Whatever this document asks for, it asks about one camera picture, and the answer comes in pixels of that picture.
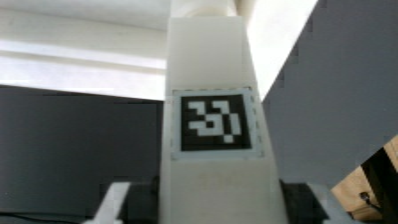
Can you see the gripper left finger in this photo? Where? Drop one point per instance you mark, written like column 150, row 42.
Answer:
column 128, row 205

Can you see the white desk leg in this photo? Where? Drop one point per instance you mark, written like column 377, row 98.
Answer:
column 219, row 180

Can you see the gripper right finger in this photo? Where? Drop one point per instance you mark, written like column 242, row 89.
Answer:
column 311, row 205

